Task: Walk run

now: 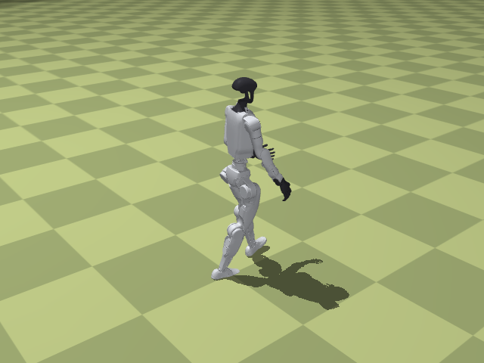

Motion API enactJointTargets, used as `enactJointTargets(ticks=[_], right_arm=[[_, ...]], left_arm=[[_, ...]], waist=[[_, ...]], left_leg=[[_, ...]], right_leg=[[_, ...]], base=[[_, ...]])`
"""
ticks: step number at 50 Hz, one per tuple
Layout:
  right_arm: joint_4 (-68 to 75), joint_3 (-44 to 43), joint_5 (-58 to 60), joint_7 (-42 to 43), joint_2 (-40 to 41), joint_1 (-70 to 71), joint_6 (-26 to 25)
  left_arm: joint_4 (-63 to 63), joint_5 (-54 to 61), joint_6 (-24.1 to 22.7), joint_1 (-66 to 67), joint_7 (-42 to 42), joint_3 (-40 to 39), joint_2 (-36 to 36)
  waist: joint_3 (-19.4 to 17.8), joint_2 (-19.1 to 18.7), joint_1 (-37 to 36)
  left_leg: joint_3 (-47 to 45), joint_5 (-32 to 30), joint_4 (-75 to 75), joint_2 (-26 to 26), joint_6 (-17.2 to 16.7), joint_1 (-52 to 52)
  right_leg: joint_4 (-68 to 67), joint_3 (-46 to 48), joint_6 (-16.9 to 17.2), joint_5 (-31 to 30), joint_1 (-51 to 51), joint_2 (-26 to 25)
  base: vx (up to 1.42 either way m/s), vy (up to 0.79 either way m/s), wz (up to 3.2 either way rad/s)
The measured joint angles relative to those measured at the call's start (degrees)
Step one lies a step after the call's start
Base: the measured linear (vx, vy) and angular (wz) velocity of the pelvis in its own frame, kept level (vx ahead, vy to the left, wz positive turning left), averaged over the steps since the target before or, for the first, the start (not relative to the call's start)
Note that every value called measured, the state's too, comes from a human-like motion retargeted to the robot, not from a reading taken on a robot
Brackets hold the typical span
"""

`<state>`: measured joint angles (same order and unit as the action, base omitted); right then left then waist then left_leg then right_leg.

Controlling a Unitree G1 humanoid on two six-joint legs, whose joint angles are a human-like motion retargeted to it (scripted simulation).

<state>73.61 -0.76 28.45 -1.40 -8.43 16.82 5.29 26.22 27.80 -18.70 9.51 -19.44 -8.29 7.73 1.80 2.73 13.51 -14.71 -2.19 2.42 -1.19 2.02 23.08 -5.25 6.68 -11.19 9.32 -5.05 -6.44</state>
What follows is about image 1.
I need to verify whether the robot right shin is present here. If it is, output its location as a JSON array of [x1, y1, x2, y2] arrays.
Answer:
[[219, 228, 245, 272]]

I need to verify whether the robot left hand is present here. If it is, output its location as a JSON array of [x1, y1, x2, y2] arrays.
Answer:
[[251, 144, 275, 160]]

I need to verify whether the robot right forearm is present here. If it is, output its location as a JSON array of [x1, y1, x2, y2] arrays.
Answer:
[[261, 149, 283, 183]]

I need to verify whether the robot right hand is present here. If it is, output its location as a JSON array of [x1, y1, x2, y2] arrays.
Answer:
[[273, 177, 291, 201]]

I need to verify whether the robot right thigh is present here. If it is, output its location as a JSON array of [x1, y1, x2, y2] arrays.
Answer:
[[227, 178, 261, 237]]

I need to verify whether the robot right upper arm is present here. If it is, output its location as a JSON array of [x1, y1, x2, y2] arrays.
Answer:
[[243, 116, 270, 160]]

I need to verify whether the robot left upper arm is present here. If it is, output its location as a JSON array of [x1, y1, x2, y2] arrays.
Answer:
[[224, 105, 233, 145]]

